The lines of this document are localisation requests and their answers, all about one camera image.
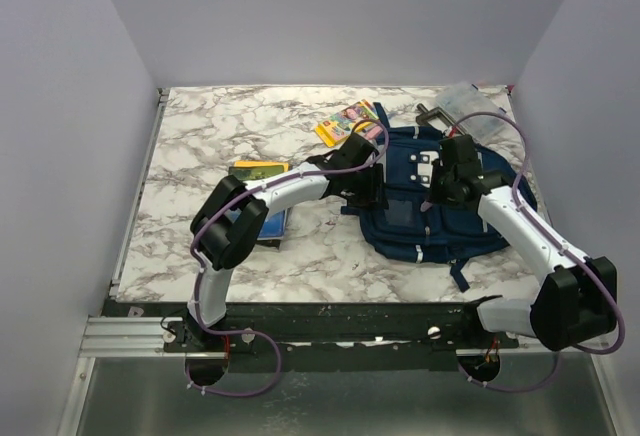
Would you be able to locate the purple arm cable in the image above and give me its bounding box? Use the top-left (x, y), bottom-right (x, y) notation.
top-left (184, 118), bottom-right (390, 399)
top-left (422, 111), bottom-right (628, 393)

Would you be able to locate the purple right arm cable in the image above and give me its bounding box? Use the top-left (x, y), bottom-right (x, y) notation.
top-left (422, 111), bottom-right (628, 393)

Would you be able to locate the navy blue student backpack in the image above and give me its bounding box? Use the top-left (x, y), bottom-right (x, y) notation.
top-left (341, 126), bottom-right (509, 292)

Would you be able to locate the aluminium extrusion rail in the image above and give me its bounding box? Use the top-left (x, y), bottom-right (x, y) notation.
top-left (79, 317), bottom-right (179, 358)

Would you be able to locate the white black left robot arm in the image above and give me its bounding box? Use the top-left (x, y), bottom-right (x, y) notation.
top-left (187, 132), bottom-right (390, 351)

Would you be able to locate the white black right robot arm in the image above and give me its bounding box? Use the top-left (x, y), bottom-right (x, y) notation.
top-left (429, 135), bottom-right (622, 351)

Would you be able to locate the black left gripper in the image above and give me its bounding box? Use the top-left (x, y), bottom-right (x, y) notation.
top-left (344, 163), bottom-right (388, 212)

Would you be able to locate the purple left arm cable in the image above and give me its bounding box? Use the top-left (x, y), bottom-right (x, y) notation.
top-left (184, 118), bottom-right (390, 399)

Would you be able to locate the clear plastic organizer box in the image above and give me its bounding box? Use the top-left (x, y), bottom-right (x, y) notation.
top-left (435, 82), bottom-right (514, 146)

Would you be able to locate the dark metal T-handle tool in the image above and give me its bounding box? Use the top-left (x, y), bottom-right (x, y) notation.
top-left (415, 103), bottom-right (455, 128)

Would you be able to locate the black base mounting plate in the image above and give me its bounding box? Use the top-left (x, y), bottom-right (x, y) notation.
top-left (101, 300), bottom-right (518, 372)

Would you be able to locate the yellow crayon box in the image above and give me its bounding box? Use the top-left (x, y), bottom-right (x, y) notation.
top-left (314, 100), bottom-right (378, 148)

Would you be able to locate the Animal Farm book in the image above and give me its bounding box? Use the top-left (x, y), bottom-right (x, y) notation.
top-left (228, 166), bottom-right (288, 248)

